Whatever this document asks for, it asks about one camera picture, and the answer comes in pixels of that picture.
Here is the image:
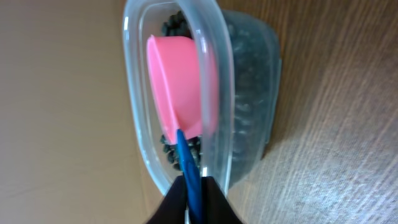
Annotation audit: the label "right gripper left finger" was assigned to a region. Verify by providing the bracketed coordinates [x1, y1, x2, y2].
[146, 175, 187, 224]

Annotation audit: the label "pink scoop blue handle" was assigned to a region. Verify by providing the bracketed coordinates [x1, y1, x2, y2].
[146, 35, 205, 223]

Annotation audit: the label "clear plastic container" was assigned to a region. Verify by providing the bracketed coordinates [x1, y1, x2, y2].
[123, 0, 281, 194]

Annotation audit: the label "black beans in container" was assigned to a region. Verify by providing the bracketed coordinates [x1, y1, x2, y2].
[160, 11, 202, 171]

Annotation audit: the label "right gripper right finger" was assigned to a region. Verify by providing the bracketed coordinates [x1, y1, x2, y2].
[201, 177, 243, 224]

